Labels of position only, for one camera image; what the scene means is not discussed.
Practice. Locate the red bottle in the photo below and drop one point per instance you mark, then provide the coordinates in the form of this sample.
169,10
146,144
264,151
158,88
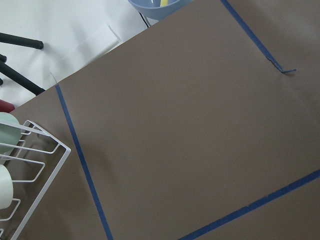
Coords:
6,107

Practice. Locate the white cup in rack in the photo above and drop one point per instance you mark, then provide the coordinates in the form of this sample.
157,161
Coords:
6,188

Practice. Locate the blue bowl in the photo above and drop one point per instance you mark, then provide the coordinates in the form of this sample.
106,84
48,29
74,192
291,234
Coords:
153,9

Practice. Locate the green cup in rack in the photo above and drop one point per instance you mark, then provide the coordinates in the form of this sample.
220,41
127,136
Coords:
9,135

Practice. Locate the black tripod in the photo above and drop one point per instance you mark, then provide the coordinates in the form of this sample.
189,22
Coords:
9,69

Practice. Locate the white wire rack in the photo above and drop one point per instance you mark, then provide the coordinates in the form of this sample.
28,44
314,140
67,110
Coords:
33,164

